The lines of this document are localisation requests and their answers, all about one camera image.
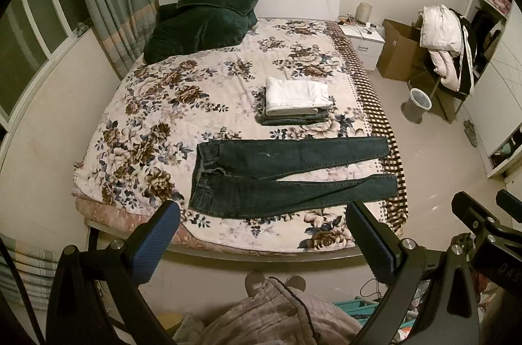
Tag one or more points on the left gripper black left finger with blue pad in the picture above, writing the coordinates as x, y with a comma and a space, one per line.
76, 313

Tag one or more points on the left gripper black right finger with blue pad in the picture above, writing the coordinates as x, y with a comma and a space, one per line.
448, 314

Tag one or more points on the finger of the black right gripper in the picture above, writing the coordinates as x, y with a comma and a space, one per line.
476, 217
510, 204

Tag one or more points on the dark blue denim jeans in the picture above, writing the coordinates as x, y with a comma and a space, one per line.
252, 179

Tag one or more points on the grey quilted pajama clothing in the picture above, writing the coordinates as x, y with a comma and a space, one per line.
276, 314

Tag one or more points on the striped folded cloth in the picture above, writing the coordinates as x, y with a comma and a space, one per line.
36, 268

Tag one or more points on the teal plastic basket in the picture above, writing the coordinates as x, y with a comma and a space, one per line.
359, 309

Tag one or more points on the white wardrobe shelf unit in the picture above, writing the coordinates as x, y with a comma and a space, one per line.
494, 107

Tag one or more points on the grey waste bin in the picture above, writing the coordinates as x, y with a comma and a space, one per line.
416, 105

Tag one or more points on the grey slipper right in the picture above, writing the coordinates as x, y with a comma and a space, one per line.
296, 281

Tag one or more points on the grey slipper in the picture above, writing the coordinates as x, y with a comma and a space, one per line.
253, 282
296, 281

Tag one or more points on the floral bed blanket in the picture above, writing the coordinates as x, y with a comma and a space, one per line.
143, 150

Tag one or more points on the grey slipper left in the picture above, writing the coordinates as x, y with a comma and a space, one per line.
253, 282

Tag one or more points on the wooden chair with clothes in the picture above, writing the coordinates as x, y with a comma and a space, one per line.
471, 38

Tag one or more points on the brown cardboard box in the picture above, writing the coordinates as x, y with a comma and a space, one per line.
401, 57

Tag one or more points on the white puffy jacket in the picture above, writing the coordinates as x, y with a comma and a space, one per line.
443, 34

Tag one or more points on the folded dark jeans stack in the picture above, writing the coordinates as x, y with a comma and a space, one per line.
297, 119

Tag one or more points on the white nightstand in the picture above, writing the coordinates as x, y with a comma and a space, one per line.
367, 44

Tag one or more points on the beige table lamp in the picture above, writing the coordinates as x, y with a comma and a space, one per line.
363, 13

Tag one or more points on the dark green plush blanket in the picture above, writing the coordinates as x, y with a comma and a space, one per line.
187, 30

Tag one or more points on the white frame window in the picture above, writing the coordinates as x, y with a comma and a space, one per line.
34, 33

